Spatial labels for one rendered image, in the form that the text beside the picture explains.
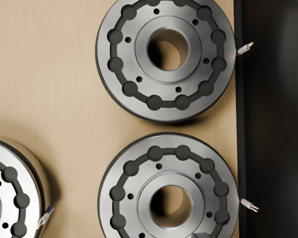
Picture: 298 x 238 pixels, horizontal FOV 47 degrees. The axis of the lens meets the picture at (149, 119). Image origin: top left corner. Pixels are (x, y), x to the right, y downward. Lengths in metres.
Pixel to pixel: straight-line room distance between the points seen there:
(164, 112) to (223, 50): 0.06
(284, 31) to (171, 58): 0.09
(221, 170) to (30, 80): 0.16
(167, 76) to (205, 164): 0.07
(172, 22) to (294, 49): 0.08
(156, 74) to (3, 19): 0.13
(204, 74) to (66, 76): 0.11
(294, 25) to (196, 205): 0.13
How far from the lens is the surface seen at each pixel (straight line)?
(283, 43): 0.23
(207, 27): 0.26
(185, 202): 0.27
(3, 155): 0.25
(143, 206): 0.24
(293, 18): 0.22
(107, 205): 0.25
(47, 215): 0.25
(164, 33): 0.26
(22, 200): 0.26
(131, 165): 0.25
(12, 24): 0.30
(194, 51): 0.25
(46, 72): 0.28
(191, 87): 0.25
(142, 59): 0.24
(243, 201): 0.26
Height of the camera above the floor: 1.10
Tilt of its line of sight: 85 degrees down
